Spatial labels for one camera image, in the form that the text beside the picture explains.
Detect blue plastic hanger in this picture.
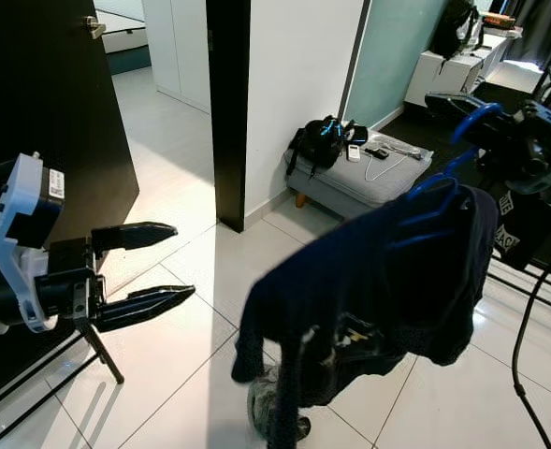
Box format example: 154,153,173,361
406,101,505,249

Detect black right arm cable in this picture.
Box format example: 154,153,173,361
511,234,551,449

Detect device with red display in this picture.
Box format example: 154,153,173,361
483,12,517,29

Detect white shelf unit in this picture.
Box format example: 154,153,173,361
406,26,519,109

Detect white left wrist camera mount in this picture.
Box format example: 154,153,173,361
0,154,65,333

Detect navy printed t-shirt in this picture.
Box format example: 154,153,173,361
230,182,500,449

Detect dark grey curtain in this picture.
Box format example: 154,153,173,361
514,0,551,71

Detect black metal clothes rack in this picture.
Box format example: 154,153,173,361
486,70,551,319

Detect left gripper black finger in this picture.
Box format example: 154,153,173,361
95,285,196,333
93,222,179,252

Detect black backpack teal lines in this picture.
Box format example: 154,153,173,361
287,115,358,177

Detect grey green crumpled cloth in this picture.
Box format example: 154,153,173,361
245,367,312,442

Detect silver door handle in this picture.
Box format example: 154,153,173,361
83,16,108,40

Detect black door frame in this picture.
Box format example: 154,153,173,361
207,0,253,233

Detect white wardrobe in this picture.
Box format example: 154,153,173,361
144,0,210,113

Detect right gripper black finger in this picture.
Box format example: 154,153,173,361
423,92,489,121

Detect black door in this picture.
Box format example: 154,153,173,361
0,0,140,272

